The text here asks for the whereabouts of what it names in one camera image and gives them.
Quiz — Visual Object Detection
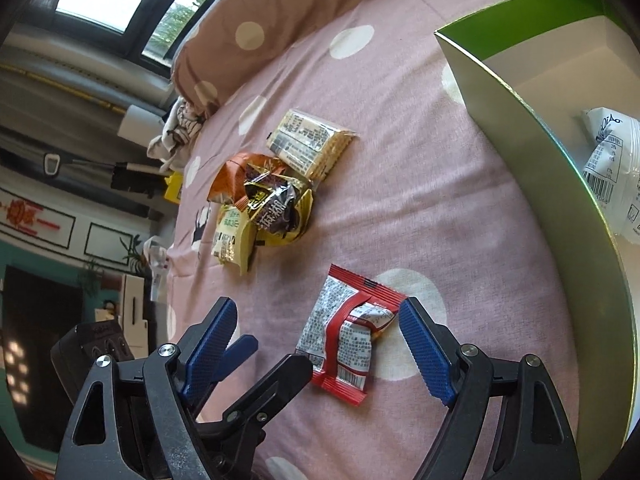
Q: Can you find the silver white foil packet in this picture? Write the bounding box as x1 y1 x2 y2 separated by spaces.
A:
580 106 640 246

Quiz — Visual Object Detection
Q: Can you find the black cleaning tool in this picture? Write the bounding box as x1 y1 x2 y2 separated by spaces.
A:
110 160 168 198

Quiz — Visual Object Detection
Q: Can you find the white striped cloth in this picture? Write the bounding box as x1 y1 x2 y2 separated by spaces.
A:
146 97 206 171

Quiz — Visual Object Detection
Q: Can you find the black yellow sesame packet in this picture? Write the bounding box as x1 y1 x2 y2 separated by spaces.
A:
242 167 317 247

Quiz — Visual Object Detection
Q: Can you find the white plastic bag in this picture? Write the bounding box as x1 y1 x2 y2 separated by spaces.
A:
142 237 172 303

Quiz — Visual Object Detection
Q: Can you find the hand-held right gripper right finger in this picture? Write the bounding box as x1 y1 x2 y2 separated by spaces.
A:
397 296 583 480

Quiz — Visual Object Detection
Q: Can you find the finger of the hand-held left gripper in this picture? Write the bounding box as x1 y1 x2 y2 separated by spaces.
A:
212 334 259 386
197 352 315 480

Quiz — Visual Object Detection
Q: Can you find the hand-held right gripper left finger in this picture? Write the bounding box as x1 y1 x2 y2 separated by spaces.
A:
56 296 238 480

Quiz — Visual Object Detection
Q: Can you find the yellow green snack packet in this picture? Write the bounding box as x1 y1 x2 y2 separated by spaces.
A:
211 203 258 277

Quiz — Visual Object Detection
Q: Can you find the red snack packet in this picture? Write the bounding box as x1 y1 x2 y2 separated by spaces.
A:
295 263 405 407

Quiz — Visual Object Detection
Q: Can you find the clear cracker packet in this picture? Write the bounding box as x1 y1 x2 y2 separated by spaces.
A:
265 108 358 182

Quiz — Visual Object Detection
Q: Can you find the green potted plant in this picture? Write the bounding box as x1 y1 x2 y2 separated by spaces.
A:
120 235 146 276

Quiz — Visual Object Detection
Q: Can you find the white paper roll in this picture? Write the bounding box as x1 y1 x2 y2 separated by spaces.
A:
117 105 166 146

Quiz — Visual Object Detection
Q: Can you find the green white cardboard box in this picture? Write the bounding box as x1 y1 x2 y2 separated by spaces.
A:
434 0 640 461

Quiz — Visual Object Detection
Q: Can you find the orange brown snack packet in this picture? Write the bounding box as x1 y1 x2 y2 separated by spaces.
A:
207 152 291 206

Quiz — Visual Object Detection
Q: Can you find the yellow box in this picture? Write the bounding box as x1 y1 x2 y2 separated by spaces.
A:
164 172 185 204

